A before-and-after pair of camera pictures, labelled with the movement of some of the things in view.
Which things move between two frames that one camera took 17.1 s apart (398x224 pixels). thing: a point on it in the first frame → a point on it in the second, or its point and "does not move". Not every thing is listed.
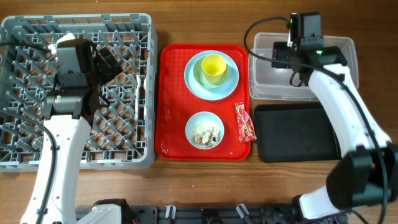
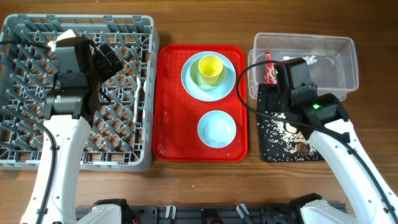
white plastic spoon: (137, 84) does not move
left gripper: (107, 74) does not move
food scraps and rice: (205, 135) → (277, 144)
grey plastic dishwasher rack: (123, 137) does not move
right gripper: (279, 48) → (271, 98)
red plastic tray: (176, 104) does not move
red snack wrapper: (246, 130) → (270, 76)
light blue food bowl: (204, 130) → (216, 129)
